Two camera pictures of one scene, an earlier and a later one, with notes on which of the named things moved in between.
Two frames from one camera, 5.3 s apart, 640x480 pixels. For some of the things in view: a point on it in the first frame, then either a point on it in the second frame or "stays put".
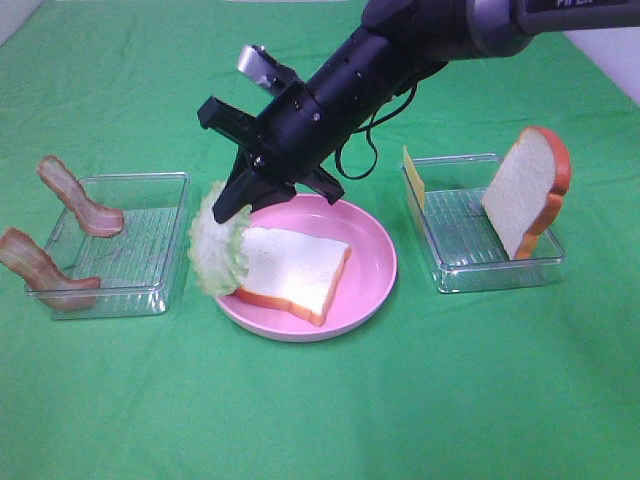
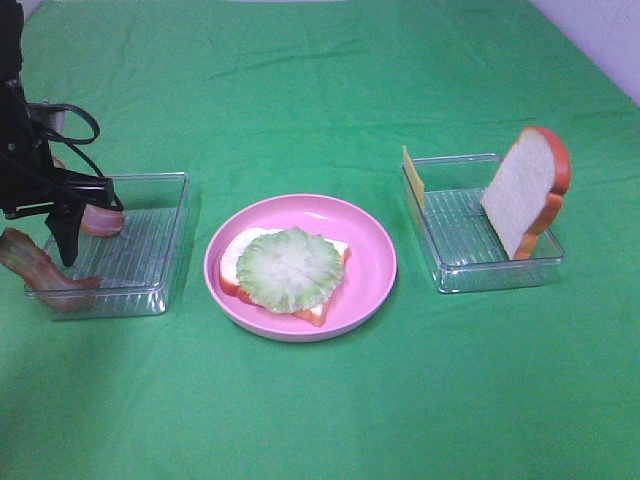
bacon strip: [96, 219] stays put
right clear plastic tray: [465, 250] stays put
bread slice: [296, 272] → [229, 275]
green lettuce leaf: [217, 249] → [290, 270]
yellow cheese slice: [418, 183] stays put
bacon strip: [44, 275] stays put
